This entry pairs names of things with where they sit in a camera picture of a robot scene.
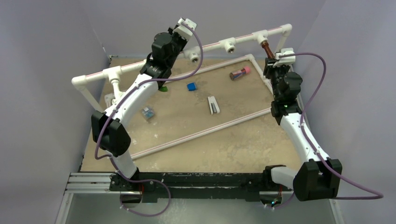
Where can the clear blue small box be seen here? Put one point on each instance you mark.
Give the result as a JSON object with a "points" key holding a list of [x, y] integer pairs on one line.
{"points": [[147, 113]]}

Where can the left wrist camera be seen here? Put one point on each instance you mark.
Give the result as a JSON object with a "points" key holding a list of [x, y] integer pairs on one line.
{"points": [[184, 28]]}

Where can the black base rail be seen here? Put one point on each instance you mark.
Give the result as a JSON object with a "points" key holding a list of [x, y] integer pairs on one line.
{"points": [[250, 187]]}

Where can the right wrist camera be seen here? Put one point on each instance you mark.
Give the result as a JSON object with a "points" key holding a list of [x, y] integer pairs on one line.
{"points": [[284, 57]]}

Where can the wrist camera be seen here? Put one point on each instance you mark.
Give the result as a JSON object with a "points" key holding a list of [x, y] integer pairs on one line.
{"points": [[284, 57], [184, 28]]}

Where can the white PVC pipe frame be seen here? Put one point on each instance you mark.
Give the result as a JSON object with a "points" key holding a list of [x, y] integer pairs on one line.
{"points": [[185, 77]]}

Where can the pink capped colourful can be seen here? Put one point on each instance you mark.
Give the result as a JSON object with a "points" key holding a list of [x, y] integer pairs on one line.
{"points": [[239, 73]]}

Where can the white stapler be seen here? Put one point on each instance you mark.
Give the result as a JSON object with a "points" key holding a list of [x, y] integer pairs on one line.
{"points": [[213, 105]]}

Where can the brown water faucet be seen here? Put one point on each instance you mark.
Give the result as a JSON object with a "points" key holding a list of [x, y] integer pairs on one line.
{"points": [[265, 46]]}

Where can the blue cube block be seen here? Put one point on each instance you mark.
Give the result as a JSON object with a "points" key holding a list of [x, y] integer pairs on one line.
{"points": [[192, 86]]}

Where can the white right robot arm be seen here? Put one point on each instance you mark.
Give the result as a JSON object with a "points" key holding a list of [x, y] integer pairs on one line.
{"points": [[297, 130]]}

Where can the green water faucet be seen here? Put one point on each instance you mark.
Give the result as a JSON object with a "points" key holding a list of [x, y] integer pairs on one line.
{"points": [[163, 89]]}

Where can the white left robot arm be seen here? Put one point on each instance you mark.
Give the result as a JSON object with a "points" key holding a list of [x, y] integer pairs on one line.
{"points": [[108, 127]]}

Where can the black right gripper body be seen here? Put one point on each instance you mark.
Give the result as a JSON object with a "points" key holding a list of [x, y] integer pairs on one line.
{"points": [[273, 74]]}

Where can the white water faucet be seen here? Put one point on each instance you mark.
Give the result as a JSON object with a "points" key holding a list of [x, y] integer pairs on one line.
{"points": [[111, 98]]}

